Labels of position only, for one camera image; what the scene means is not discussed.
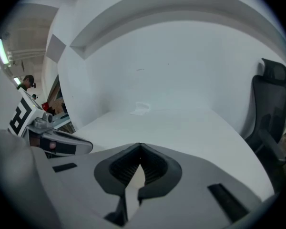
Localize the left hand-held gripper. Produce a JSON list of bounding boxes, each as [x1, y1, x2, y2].
[[7, 88, 94, 157]]

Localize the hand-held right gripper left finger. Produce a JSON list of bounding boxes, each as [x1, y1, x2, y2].
[[31, 142, 141, 229]]

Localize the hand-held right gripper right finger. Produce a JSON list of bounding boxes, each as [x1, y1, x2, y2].
[[130, 142, 263, 229]]

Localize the light blue desk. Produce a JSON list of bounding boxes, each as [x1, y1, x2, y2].
[[52, 113, 72, 130]]

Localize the white desk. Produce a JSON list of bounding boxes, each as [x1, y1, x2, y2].
[[72, 108, 275, 201]]

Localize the black office chair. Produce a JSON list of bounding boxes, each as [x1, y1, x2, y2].
[[244, 58, 286, 192]]

